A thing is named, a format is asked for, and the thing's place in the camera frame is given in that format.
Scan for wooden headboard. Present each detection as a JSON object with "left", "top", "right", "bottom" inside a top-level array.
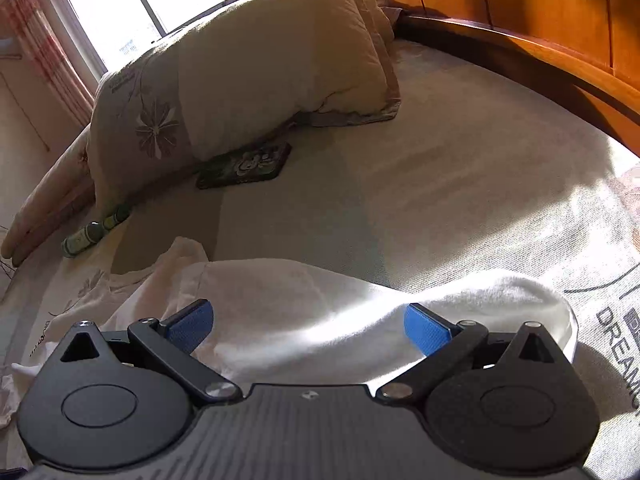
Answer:
[{"left": 337, "top": 0, "right": 640, "bottom": 158}]

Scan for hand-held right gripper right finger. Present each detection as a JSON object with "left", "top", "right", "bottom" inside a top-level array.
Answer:
[{"left": 375, "top": 302, "right": 575, "bottom": 404}]

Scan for floral pillow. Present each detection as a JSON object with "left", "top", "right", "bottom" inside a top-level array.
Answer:
[{"left": 90, "top": 0, "right": 402, "bottom": 216}]

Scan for folded pink floral quilt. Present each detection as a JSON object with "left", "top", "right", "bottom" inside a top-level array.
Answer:
[{"left": 0, "top": 125, "right": 101, "bottom": 267}]

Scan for white printed T-shirt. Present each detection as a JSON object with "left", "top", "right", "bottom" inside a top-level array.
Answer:
[{"left": 0, "top": 237, "right": 580, "bottom": 428}]

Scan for pink striped curtain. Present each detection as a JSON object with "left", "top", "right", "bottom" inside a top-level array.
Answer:
[{"left": 0, "top": 0, "right": 98, "bottom": 131}]

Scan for phone with cartoon case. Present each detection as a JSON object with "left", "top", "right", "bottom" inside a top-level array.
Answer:
[{"left": 196, "top": 141, "right": 293, "bottom": 190}]

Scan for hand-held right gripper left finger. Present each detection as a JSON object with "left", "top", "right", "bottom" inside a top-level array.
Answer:
[{"left": 59, "top": 298, "right": 243, "bottom": 407}]

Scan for window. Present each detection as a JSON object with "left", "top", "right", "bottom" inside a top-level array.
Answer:
[{"left": 47, "top": 0, "right": 231, "bottom": 81}]

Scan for green glass bottle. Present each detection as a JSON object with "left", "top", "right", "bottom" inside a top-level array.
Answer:
[{"left": 61, "top": 207, "right": 132, "bottom": 259}]

